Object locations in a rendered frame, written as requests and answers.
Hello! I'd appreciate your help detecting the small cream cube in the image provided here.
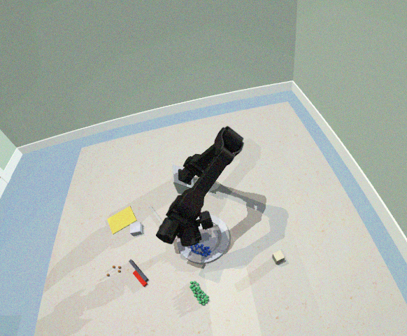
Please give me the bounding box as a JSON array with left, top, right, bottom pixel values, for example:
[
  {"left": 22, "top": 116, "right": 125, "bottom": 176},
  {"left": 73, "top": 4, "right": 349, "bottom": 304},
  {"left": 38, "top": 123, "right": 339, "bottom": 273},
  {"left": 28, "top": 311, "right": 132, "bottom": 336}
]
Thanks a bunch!
[{"left": 272, "top": 250, "right": 285, "bottom": 264}]

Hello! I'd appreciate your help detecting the yellow flat rectangle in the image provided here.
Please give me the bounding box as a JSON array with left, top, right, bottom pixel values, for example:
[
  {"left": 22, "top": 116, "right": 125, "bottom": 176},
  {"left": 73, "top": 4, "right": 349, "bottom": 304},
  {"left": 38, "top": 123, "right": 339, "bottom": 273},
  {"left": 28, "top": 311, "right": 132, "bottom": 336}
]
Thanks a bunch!
[{"left": 107, "top": 206, "right": 137, "bottom": 234}]

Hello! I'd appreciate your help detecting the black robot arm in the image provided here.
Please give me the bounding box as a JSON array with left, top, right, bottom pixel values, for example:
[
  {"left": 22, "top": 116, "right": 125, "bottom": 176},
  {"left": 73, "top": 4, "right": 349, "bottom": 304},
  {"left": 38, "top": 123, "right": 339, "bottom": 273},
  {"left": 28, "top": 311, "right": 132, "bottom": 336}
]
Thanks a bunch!
[{"left": 156, "top": 126, "right": 243, "bottom": 247}]

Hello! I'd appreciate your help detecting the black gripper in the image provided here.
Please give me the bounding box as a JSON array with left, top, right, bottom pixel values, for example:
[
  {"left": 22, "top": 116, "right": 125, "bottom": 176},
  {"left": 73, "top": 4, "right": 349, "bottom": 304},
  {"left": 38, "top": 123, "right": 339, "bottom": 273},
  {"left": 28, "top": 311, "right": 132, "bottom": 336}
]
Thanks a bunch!
[{"left": 177, "top": 211, "right": 213, "bottom": 239}]

